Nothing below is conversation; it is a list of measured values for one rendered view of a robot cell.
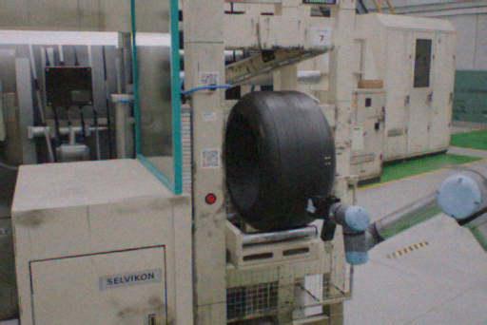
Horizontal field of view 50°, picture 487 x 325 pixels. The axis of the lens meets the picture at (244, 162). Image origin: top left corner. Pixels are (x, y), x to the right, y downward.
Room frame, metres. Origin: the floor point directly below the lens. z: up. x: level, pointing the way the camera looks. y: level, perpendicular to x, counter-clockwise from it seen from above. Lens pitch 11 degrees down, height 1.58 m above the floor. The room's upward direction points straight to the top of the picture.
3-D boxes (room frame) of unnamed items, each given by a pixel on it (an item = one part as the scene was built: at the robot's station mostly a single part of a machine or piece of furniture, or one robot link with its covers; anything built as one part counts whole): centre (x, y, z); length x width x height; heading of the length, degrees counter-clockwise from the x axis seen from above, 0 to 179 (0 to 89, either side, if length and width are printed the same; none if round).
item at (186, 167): (1.99, 0.23, 1.19); 0.05 x 0.04 x 0.48; 21
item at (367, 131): (6.88, -1.35, 0.62); 0.91 x 0.58 x 1.25; 130
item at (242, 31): (2.49, -0.09, 1.71); 0.61 x 0.25 x 0.15; 111
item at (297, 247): (2.03, -0.12, 0.83); 0.36 x 0.09 x 0.06; 111
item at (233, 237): (2.10, 0.09, 0.90); 0.40 x 0.03 x 0.10; 21
